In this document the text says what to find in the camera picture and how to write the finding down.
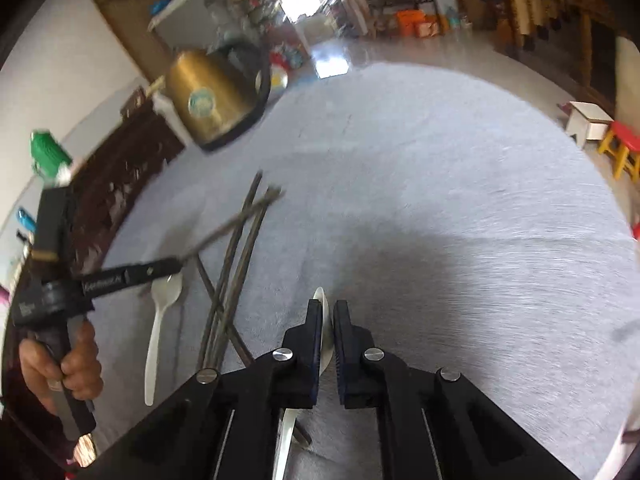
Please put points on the blue bottle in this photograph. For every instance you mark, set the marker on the blue bottle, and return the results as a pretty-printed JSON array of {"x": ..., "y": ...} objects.
[{"x": 26, "y": 220}]

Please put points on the wooden staircase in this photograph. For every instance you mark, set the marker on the wooden staircase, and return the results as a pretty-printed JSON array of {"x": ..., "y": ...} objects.
[{"x": 550, "y": 15}]

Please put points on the person's left hand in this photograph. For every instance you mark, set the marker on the person's left hand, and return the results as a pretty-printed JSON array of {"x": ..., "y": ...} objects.
[{"x": 82, "y": 370}]

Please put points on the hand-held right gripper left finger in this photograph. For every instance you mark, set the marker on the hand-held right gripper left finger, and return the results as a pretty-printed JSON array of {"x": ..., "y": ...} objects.
[{"x": 314, "y": 355}]

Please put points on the white chest freezer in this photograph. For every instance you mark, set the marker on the white chest freezer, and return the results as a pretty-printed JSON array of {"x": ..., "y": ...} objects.
[{"x": 167, "y": 110}]

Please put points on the red and yellow stool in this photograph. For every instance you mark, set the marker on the red and yellow stool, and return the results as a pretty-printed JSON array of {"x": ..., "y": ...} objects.
[{"x": 625, "y": 147}]

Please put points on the green thermos flask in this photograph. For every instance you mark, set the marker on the green thermos flask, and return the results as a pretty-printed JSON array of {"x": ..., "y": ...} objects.
[{"x": 47, "y": 152}]

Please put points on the small white stool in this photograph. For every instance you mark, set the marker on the small white stool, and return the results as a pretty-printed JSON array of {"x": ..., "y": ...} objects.
[{"x": 587, "y": 122}]

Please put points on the golden electric kettle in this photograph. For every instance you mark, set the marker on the golden electric kettle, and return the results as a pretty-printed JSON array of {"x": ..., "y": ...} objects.
[{"x": 210, "y": 95}]

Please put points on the brown wooden door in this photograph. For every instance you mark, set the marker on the brown wooden door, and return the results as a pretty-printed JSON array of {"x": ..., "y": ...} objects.
[{"x": 127, "y": 25}]

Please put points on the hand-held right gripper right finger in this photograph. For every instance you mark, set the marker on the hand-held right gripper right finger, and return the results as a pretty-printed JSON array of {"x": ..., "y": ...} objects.
[{"x": 341, "y": 360}]

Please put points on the grey refrigerator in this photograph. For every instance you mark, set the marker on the grey refrigerator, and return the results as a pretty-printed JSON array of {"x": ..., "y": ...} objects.
[{"x": 187, "y": 22}]

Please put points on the wooden table with orange boxes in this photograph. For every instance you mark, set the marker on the wooden table with orange boxes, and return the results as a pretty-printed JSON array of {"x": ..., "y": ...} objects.
[{"x": 407, "y": 10}]

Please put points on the carved dark wooden sideboard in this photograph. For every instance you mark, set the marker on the carved dark wooden sideboard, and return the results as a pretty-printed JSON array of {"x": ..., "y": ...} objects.
[{"x": 125, "y": 175}]

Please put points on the clear water jug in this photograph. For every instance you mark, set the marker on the clear water jug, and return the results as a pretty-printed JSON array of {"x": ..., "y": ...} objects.
[{"x": 452, "y": 17}]

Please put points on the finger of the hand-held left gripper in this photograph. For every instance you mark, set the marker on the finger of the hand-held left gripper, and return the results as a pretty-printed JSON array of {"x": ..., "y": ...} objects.
[{"x": 152, "y": 271}]

